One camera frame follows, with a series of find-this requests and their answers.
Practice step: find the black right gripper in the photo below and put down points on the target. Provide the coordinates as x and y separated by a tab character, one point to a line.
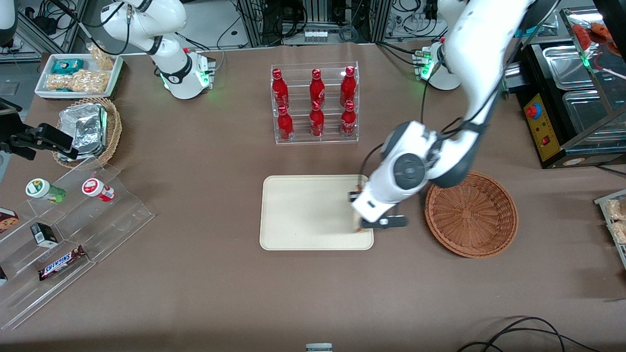
25	138

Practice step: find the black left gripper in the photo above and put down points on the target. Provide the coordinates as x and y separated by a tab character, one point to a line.
352	196

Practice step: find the triangular sandwich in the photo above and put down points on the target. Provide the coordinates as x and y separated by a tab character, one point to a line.
359	230

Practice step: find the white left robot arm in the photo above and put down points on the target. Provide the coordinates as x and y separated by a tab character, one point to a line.
469	49

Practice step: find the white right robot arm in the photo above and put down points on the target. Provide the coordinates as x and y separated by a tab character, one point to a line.
146	19

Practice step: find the beige rectangular tray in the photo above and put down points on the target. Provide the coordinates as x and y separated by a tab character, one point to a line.
303	215

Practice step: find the light tan wicker basket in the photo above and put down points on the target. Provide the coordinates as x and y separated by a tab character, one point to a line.
115	132

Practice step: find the white rectangular snack tray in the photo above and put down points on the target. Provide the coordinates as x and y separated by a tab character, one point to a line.
115	78

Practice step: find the round brown wicker basket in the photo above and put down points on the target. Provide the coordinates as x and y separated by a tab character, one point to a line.
472	217

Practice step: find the grey tray with pastries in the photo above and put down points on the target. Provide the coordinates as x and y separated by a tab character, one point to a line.
617	254

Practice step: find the silver foil wrapped package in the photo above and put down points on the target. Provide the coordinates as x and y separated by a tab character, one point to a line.
83	127

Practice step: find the green lidded drink cup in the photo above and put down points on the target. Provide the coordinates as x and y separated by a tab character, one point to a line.
43	189

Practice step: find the large clear peanut bag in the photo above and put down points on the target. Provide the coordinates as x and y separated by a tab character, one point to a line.
80	81

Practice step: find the red lidded drink cup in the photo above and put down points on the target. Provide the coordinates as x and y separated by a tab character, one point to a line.
96	188

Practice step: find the teal snack packet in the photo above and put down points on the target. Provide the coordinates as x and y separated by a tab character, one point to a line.
67	66

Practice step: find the red cola bottle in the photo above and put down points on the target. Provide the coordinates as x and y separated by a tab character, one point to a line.
317	123
279	90
285	126
348	122
317	89
348	87

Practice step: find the small clear peanut bag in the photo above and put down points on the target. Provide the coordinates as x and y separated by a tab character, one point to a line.
101	57

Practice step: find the brown cookie box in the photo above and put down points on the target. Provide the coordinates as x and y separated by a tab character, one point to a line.
7	220

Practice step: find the small black box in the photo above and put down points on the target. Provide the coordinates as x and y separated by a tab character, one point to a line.
45	234

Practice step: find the clear acrylic stepped stand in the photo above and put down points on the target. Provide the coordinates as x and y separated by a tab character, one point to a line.
112	220

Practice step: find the snickers chocolate bar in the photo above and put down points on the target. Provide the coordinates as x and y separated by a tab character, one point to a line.
62	263

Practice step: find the clear acrylic bottle rack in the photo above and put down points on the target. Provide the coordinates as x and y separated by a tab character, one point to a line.
299	78

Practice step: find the small grey device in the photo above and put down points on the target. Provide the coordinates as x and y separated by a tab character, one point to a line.
319	347

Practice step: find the black food warmer appliance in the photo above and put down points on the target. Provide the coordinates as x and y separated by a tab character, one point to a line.
538	127

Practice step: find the red emergency stop button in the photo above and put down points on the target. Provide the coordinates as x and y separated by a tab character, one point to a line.
532	111

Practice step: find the steel pan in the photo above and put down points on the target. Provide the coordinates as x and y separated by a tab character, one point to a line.
587	115
567	66

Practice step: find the wrapped pastry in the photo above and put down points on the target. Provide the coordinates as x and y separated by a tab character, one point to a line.
620	232
617	209

